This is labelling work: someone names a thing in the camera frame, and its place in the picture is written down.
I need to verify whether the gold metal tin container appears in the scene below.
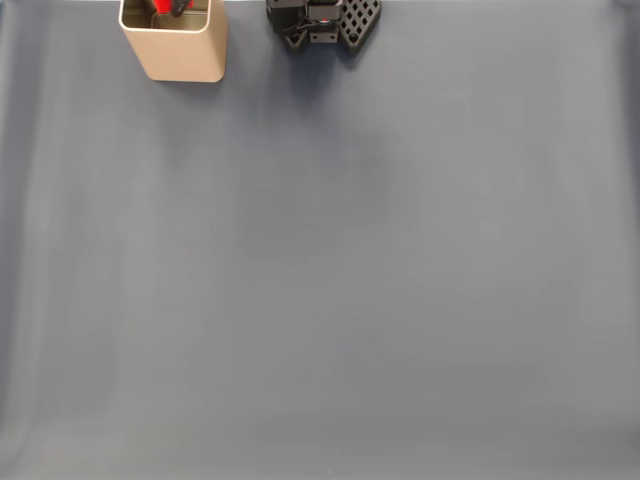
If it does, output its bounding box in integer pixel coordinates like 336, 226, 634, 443
117, 0, 229, 84

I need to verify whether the grey-blue table mat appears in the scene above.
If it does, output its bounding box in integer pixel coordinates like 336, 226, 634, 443
0, 1, 640, 480

